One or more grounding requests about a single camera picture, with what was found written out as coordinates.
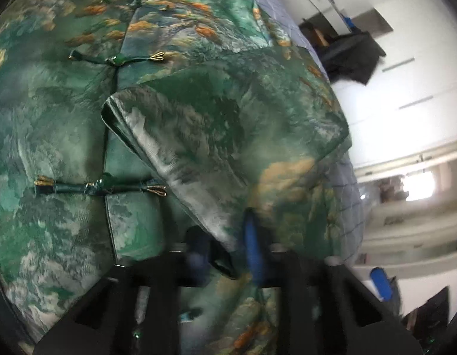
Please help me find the green patterned silk garment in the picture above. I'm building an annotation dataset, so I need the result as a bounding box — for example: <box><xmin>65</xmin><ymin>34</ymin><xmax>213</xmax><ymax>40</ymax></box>
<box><xmin>0</xmin><ymin>0</ymin><xmax>350</xmax><ymax>354</ymax></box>

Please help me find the white shelf unit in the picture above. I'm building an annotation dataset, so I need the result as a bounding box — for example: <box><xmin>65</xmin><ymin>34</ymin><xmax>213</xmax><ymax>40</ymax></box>
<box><xmin>355</xmin><ymin>142</ymin><xmax>457</xmax><ymax>278</ymax></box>

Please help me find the white wardrobe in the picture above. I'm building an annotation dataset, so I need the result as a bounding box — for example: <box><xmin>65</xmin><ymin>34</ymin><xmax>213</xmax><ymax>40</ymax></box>
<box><xmin>333</xmin><ymin>0</ymin><xmax>457</xmax><ymax>168</ymax></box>

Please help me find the black jacket on chair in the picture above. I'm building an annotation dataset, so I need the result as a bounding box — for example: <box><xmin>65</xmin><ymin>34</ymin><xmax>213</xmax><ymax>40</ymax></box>
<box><xmin>300</xmin><ymin>22</ymin><xmax>387</xmax><ymax>85</ymax></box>

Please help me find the blue checked bed sheet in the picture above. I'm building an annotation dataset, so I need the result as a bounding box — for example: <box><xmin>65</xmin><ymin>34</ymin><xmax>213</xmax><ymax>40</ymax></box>
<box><xmin>206</xmin><ymin>0</ymin><xmax>367</xmax><ymax>267</ymax></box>

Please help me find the white desk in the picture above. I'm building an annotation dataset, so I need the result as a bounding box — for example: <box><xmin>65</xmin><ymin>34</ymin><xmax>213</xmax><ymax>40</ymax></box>
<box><xmin>276</xmin><ymin>0</ymin><xmax>396</xmax><ymax>38</ymax></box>

